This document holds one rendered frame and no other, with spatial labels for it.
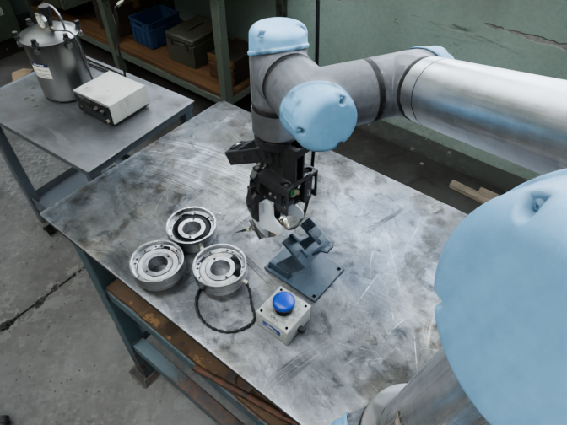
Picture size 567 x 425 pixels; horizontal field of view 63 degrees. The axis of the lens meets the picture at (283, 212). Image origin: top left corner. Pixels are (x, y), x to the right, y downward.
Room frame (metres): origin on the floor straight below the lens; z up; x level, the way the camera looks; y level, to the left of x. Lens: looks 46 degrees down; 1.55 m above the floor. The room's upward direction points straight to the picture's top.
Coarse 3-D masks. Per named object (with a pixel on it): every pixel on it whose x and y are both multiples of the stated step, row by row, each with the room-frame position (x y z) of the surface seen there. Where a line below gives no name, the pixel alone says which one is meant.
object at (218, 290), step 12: (204, 252) 0.58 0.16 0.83; (216, 252) 0.58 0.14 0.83; (228, 252) 0.58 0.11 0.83; (240, 252) 0.57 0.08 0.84; (192, 264) 0.54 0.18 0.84; (216, 264) 0.56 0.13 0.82; (228, 264) 0.56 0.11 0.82; (216, 276) 0.52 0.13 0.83; (228, 276) 0.52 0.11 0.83; (240, 276) 0.52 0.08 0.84; (204, 288) 0.50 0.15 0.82; (216, 288) 0.49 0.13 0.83; (228, 288) 0.49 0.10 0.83
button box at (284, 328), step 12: (300, 300) 0.46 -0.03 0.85; (264, 312) 0.43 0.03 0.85; (276, 312) 0.43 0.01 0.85; (288, 312) 0.43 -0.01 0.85; (300, 312) 0.43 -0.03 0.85; (264, 324) 0.42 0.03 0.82; (276, 324) 0.41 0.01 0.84; (288, 324) 0.41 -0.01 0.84; (300, 324) 0.42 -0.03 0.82; (276, 336) 0.41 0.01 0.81; (288, 336) 0.39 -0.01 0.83
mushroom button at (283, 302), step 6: (276, 294) 0.45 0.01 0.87; (282, 294) 0.45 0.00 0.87; (288, 294) 0.45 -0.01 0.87; (276, 300) 0.44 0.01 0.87; (282, 300) 0.44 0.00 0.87; (288, 300) 0.44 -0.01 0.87; (294, 300) 0.44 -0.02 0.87; (276, 306) 0.43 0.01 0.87; (282, 306) 0.43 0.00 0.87; (288, 306) 0.43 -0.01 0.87; (282, 312) 0.42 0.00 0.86
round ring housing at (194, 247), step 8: (184, 208) 0.69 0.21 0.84; (192, 208) 0.70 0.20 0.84; (200, 208) 0.70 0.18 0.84; (176, 216) 0.68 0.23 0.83; (208, 216) 0.68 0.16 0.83; (168, 224) 0.65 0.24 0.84; (184, 224) 0.66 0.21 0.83; (192, 224) 0.67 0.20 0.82; (200, 224) 0.66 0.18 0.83; (216, 224) 0.65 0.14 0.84; (168, 232) 0.63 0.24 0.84; (184, 232) 0.65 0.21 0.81; (200, 232) 0.64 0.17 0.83; (216, 232) 0.64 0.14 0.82; (176, 240) 0.60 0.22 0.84; (200, 240) 0.60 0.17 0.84; (208, 240) 0.61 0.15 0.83; (184, 248) 0.60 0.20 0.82; (192, 248) 0.60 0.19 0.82
